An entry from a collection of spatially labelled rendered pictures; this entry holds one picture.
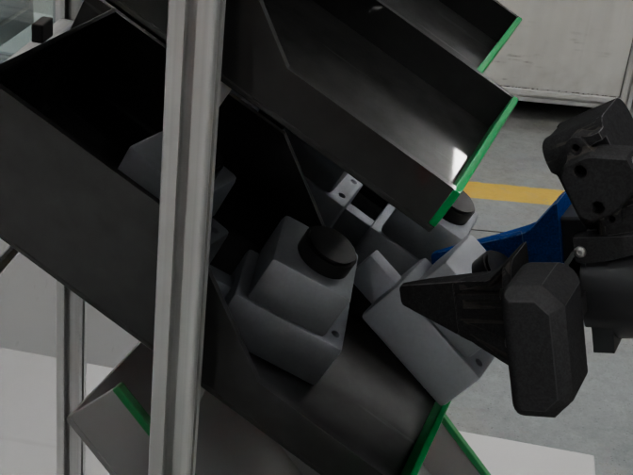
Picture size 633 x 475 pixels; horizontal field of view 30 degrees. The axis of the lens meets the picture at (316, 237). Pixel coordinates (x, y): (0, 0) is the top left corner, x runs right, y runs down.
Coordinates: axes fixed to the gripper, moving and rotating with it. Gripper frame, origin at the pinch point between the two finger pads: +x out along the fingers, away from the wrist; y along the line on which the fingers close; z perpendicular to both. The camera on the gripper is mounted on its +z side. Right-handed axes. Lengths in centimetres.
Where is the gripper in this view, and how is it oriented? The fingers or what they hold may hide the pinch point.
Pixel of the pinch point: (480, 277)
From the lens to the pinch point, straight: 60.9
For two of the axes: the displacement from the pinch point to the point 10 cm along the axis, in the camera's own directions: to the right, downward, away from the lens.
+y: -4.1, 3.3, -8.5
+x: -9.0, 0.0, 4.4
